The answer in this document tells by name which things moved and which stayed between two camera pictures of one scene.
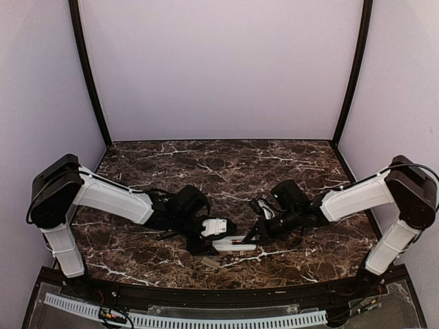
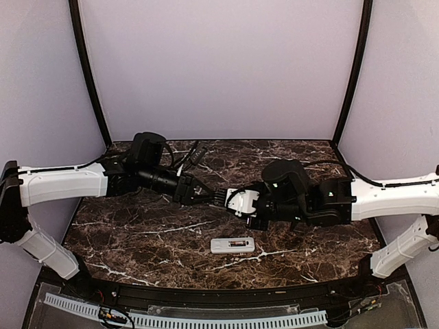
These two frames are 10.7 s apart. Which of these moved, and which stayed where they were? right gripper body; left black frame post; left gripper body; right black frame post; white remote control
Moved: left gripper body; right gripper body
Stayed: white remote control; left black frame post; right black frame post
